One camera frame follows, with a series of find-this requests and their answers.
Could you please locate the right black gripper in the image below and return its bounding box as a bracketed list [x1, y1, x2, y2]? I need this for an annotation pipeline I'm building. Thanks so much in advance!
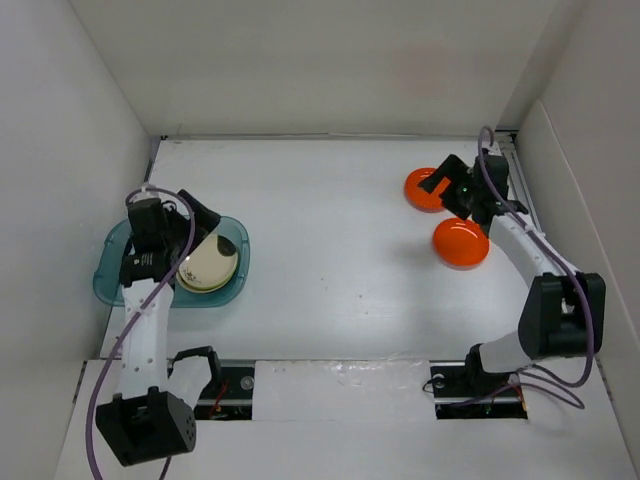
[416, 154, 481, 221]

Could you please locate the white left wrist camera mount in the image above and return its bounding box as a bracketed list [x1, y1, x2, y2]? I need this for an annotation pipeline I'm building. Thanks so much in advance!
[125, 184, 159, 205]

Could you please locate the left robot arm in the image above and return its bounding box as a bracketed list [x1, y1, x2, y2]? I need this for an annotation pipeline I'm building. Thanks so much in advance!
[85, 187, 223, 467]

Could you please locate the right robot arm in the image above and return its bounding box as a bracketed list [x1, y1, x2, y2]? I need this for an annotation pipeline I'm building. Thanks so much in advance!
[418, 150, 606, 397]

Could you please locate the teal plastic bin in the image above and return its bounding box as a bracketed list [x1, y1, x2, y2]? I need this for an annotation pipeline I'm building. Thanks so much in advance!
[93, 216, 251, 308]

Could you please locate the beige plate with flowers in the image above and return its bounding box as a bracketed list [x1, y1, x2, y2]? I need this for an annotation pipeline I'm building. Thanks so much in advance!
[176, 270, 234, 294]

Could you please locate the beige plate with black patch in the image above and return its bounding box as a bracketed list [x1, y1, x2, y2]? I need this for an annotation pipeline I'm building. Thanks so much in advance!
[178, 233, 239, 275]

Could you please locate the orange plate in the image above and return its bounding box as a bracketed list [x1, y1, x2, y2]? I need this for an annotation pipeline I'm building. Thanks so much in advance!
[404, 167, 450, 213]
[432, 218, 490, 269]

